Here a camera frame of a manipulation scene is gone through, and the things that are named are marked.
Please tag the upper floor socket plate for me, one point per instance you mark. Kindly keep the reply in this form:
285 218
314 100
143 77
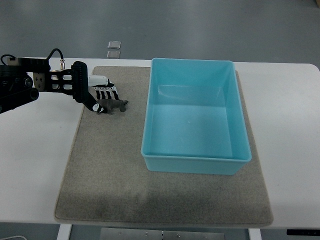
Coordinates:
114 45

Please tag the grey metal table crossbar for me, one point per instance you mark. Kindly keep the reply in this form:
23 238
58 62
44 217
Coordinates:
147 234

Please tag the white right table leg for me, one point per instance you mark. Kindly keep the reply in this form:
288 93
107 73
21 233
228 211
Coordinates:
254 234

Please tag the white left table leg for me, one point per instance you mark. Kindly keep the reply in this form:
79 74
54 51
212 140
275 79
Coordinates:
64 232

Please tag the brown hippo figurine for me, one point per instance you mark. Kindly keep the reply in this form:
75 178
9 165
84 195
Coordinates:
109 104

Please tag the black table control panel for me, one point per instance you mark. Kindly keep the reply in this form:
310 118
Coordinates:
303 232

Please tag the grey felt mat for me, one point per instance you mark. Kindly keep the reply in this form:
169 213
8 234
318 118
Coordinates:
106 180

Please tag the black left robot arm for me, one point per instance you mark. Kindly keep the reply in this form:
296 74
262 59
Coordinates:
22 79

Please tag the blue plastic box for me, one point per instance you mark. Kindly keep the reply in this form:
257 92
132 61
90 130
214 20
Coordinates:
194 120

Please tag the lower floor socket plate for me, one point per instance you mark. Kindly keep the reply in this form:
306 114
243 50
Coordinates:
113 54

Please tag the floor socket plate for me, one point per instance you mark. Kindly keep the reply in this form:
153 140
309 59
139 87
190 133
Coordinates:
113 54
114 45

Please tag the white table leg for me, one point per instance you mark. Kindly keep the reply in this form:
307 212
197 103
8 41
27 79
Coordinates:
254 234
64 232

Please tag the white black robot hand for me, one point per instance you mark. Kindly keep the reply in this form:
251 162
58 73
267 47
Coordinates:
103 89

